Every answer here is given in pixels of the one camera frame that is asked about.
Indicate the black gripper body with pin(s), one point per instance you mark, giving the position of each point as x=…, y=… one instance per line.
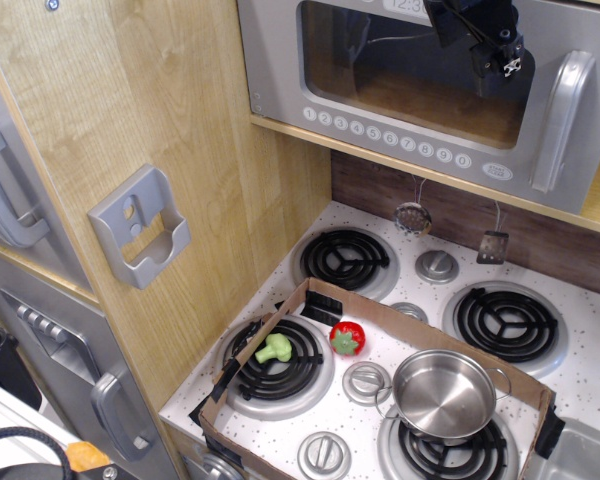
x=494, y=22

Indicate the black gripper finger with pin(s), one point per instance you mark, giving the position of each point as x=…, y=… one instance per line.
x=493, y=67
x=447, y=18

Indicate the grey toy microwave door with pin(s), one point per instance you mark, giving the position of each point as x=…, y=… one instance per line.
x=374, y=75

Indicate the wooden microwave shelf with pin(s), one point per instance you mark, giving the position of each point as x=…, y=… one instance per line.
x=588, y=217

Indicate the hanging metal strainer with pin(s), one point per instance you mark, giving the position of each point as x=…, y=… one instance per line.
x=412, y=218

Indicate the hanging metal spatula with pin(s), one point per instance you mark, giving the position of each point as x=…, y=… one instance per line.
x=493, y=246

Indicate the back grey stove knob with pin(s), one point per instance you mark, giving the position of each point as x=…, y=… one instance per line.
x=437, y=267

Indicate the grey stove knob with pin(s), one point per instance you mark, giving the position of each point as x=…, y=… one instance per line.
x=366, y=383
x=411, y=310
x=324, y=456
x=437, y=267

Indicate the back left black burner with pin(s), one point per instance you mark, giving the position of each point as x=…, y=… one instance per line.
x=350, y=258

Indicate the black burner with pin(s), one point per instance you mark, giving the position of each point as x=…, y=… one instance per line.
x=350, y=258
x=490, y=454
x=275, y=390
x=511, y=322

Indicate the back right black burner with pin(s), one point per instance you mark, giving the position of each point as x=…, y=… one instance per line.
x=511, y=322

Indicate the middle grey stove knob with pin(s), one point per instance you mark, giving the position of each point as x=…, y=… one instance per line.
x=411, y=310

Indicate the red toy strawberry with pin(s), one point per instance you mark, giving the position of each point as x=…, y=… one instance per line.
x=347, y=338

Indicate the stainless steel pot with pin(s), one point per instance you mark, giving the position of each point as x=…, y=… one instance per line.
x=444, y=396

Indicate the centre grey stove knob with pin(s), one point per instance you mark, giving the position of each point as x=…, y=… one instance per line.
x=366, y=383

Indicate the green toy broccoli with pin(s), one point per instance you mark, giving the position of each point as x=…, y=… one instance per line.
x=277, y=346

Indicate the front right black burner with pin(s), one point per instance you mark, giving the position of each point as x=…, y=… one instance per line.
x=490, y=454

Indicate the front left black burner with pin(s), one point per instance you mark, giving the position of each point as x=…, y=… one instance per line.
x=275, y=390

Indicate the steel sink basin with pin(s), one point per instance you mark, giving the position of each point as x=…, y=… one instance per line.
x=565, y=449

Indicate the front grey stove knob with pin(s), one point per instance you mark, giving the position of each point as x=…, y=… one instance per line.
x=324, y=456

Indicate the grey ice dispenser panel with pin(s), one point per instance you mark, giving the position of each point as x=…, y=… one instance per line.
x=65, y=347

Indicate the black device at left edge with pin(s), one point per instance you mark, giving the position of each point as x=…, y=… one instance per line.
x=14, y=375

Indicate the orange tape piece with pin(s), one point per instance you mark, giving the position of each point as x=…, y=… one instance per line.
x=84, y=456

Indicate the brown cardboard barrier frame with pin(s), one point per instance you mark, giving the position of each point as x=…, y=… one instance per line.
x=269, y=449

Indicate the grey wall phone holder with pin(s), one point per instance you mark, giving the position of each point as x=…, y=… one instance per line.
x=125, y=213

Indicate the lower grey fridge handle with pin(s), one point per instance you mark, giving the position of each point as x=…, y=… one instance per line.
x=102, y=398

